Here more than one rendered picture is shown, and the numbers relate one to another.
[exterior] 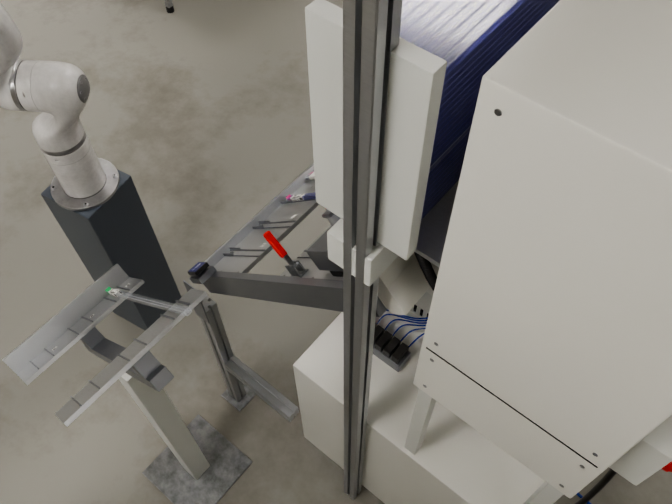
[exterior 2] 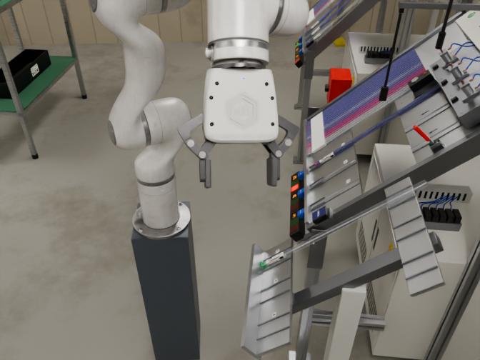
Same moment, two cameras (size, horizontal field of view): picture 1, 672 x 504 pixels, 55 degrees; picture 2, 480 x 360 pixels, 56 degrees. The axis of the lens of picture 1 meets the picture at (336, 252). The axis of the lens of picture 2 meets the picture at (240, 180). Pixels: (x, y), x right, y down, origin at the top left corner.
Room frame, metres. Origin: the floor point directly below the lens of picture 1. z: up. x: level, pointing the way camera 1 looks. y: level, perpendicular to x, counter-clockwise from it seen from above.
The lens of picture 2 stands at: (0.14, 1.12, 1.71)
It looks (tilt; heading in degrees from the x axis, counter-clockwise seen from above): 37 degrees down; 326
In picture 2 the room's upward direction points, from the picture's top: straight up
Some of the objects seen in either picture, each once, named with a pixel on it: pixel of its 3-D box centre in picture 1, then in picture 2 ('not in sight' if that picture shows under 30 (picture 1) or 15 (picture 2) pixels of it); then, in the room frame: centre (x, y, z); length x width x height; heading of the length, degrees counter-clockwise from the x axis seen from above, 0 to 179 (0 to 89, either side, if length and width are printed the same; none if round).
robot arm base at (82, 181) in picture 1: (74, 162); (158, 197); (1.20, 0.71, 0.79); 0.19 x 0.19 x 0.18
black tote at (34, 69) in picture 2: not in sight; (19, 72); (3.43, 0.72, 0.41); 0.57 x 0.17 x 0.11; 140
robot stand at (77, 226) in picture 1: (121, 252); (171, 288); (1.20, 0.71, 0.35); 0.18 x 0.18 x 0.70; 59
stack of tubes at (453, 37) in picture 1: (491, 36); not in sight; (0.76, -0.23, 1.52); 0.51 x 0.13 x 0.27; 140
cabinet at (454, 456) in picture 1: (460, 387); (450, 253); (0.73, -0.36, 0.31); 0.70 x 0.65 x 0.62; 140
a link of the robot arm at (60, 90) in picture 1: (57, 105); (161, 138); (1.20, 0.68, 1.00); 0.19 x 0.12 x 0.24; 84
